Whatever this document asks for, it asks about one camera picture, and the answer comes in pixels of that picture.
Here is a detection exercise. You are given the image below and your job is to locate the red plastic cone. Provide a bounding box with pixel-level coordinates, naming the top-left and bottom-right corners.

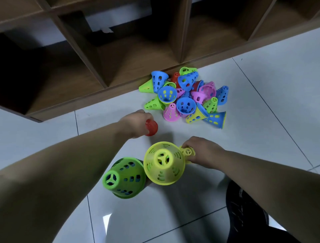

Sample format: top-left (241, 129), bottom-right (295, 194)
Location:
top-left (145, 119), bottom-right (159, 137)

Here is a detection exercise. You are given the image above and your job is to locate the pile of colourful plastic cones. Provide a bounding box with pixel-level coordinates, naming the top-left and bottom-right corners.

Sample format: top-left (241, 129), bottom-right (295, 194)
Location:
top-left (139, 67), bottom-right (229, 129)

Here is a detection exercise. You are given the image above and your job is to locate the person's right hand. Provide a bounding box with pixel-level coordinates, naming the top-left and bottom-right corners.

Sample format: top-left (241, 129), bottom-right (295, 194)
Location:
top-left (181, 136), bottom-right (227, 169)

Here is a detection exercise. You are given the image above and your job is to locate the large yellow plastic cone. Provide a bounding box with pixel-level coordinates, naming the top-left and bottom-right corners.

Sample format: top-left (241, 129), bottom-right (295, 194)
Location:
top-left (143, 141), bottom-right (187, 186)

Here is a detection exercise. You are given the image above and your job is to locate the brown wooden shelf unit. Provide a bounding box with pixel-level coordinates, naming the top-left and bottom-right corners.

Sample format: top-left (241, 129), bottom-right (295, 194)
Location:
top-left (0, 0), bottom-right (320, 123)

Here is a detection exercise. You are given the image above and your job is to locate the person's right forearm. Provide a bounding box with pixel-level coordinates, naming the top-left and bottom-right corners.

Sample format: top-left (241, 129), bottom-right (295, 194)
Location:
top-left (220, 150), bottom-right (320, 243)

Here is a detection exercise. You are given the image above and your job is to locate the person's left forearm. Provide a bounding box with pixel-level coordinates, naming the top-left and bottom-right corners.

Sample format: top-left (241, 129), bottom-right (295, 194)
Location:
top-left (0, 120), bottom-right (130, 243)

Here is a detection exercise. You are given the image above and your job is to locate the large green plastic cone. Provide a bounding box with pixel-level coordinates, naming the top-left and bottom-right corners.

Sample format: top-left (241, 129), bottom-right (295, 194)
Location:
top-left (102, 157), bottom-right (147, 199)

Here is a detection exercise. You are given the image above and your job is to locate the small yellow plastic cone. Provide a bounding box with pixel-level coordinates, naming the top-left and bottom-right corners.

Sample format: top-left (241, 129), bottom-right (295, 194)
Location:
top-left (179, 146), bottom-right (196, 164)

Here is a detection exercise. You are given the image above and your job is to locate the person's black shoe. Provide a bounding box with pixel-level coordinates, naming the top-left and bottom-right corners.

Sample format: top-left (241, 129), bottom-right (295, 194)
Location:
top-left (226, 180), bottom-right (300, 243)

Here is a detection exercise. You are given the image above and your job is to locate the person's left hand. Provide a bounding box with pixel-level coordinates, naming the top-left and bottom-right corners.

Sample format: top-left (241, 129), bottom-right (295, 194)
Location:
top-left (119, 109), bottom-right (155, 139)

